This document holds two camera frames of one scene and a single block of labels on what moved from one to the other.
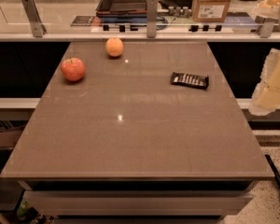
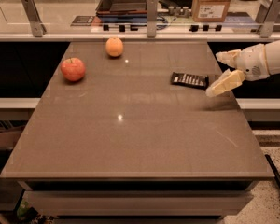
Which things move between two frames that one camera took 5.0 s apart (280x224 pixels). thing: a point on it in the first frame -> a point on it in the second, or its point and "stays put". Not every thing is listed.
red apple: x=73 y=69 stays put
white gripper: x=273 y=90 -> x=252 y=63
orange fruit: x=114 y=47 stays put
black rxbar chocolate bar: x=194 y=80 stays put
